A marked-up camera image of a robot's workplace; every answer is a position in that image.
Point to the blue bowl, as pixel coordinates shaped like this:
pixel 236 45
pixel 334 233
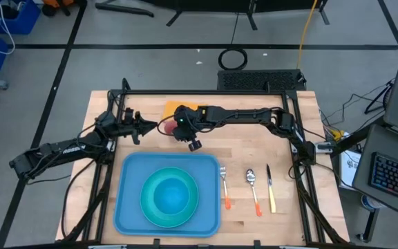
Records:
pixel 171 197

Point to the backlit black keyboard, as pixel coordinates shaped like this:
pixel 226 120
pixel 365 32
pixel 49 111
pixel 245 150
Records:
pixel 396 178

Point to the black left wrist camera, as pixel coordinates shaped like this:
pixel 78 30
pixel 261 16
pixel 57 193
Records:
pixel 127 114

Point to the green plate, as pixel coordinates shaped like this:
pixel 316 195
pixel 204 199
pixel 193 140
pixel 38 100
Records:
pixel 147 204

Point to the yellow cloth napkin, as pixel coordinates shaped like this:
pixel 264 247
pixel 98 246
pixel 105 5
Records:
pixel 171 107

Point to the black bar on floor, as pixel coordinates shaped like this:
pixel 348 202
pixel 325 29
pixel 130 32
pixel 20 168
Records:
pixel 123 9

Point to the blue and white tape roll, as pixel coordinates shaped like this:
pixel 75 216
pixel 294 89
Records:
pixel 368 204

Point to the pink cup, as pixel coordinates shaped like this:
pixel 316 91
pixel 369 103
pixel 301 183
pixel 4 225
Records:
pixel 168 129

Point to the black perforated computer case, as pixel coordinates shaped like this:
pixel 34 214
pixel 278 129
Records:
pixel 254 80

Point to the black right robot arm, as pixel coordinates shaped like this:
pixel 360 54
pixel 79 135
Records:
pixel 247 115

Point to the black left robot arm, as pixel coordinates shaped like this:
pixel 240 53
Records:
pixel 71 149

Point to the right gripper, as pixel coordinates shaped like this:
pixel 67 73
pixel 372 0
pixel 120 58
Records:
pixel 187 124

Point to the orange and black tool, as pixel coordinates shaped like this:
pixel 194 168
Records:
pixel 55 2

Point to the blue plastic tray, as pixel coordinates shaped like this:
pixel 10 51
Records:
pixel 130 207

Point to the white printed paper sheet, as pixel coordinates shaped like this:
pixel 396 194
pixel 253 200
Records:
pixel 349 169

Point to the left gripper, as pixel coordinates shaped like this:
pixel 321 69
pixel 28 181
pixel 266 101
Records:
pixel 128 127

